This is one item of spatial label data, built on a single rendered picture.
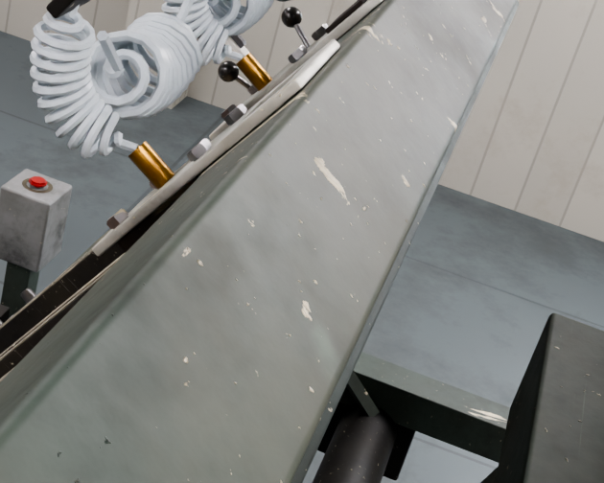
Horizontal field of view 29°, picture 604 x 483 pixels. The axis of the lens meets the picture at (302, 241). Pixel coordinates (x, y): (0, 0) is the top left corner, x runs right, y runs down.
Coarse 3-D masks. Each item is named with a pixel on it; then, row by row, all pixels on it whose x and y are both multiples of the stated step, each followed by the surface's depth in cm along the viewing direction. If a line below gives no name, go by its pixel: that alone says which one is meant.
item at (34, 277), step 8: (8, 264) 269; (8, 272) 270; (16, 272) 270; (24, 272) 269; (32, 272) 270; (8, 280) 271; (16, 280) 270; (24, 280) 270; (32, 280) 272; (8, 288) 272; (16, 288) 271; (24, 288) 271; (32, 288) 274; (8, 296) 273; (16, 296) 272; (8, 304) 274; (16, 304) 273; (24, 304) 273
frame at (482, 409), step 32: (384, 384) 255; (416, 384) 258; (448, 384) 261; (352, 416) 255; (384, 416) 257; (416, 416) 256; (448, 416) 254; (480, 416) 254; (320, 448) 267; (352, 448) 243; (384, 448) 250; (480, 448) 255; (320, 480) 235; (352, 480) 234
